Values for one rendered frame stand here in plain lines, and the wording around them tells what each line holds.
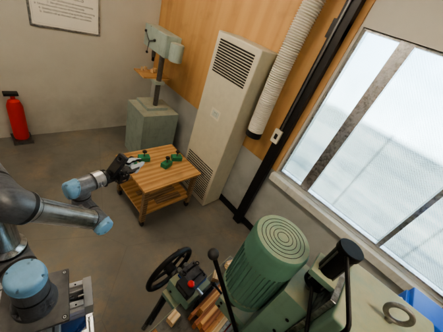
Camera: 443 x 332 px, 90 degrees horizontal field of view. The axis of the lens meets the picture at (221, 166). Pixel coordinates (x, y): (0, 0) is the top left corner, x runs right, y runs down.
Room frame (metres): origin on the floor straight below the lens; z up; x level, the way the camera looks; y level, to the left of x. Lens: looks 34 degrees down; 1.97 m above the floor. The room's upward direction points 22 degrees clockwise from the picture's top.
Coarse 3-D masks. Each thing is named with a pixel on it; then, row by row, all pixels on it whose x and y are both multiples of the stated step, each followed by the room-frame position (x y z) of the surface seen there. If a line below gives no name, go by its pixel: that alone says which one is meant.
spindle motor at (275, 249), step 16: (256, 224) 0.48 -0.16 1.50; (272, 224) 0.50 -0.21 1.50; (288, 224) 0.52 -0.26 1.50; (256, 240) 0.42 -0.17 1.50; (272, 240) 0.44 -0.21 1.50; (288, 240) 0.46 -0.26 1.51; (304, 240) 0.48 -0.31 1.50; (240, 256) 0.45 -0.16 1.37; (256, 256) 0.40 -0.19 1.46; (272, 256) 0.39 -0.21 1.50; (288, 256) 0.40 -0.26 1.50; (304, 256) 0.42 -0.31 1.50; (240, 272) 0.41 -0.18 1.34; (256, 272) 0.39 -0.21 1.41; (272, 272) 0.38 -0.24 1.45; (288, 272) 0.38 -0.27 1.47; (240, 288) 0.39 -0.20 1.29; (256, 288) 0.38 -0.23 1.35; (272, 288) 0.39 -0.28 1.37; (240, 304) 0.38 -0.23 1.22; (256, 304) 0.39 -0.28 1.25
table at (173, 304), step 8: (224, 264) 0.71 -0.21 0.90; (224, 272) 0.67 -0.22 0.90; (208, 280) 0.60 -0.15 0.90; (208, 288) 0.56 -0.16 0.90; (168, 296) 0.47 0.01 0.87; (176, 304) 0.46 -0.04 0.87; (192, 304) 0.47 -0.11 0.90; (184, 312) 0.43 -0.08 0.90; (184, 320) 0.40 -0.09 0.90; (192, 320) 0.41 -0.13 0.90; (160, 328) 0.34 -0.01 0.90; (168, 328) 0.35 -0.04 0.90; (176, 328) 0.36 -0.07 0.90; (184, 328) 0.37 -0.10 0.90
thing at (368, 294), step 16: (352, 272) 0.42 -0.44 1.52; (368, 272) 0.44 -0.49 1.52; (352, 288) 0.37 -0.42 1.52; (368, 288) 0.39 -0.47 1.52; (384, 288) 0.41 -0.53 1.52; (336, 304) 0.31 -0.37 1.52; (352, 304) 0.33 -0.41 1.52; (368, 304) 0.34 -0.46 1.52; (320, 320) 0.29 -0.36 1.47; (336, 320) 0.28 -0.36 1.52; (352, 320) 0.29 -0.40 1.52; (368, 320) 0.30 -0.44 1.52; (384, 320) 0.32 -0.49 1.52
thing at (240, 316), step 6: (222, 294) 0.47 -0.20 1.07; (222, 300) 0.45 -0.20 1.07; (222, 306) 0.44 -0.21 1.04; (222, 312) 0.44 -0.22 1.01; (234, 312) 0.42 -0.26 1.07; (240, 312) 0.43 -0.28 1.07; (246, 312) 0.44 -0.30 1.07; (252, 312) 0.45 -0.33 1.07; (228, 318) 0.42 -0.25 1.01; (240, 318) 0.41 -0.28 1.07; (246, 318) 0.42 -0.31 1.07; (240, 324) 0.40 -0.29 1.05
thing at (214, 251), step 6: (210, 252) 0.39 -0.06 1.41; (216, 252) 0.40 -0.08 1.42; (210, 258) 0.38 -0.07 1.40; (216, 258) 0.39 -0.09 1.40; (216, 264) 0.38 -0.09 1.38; (216, 270) 0.38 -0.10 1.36; (222, 282) 0.37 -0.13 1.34; (222, 288) 0.36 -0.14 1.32; (228, 300) 0.35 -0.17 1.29; (228, 306) 0.34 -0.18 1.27; (228, 312) 0.33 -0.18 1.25; (234, 318) 0.33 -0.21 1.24; (234, 324) 0.32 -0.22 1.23; (234, 330) 0.31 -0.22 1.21
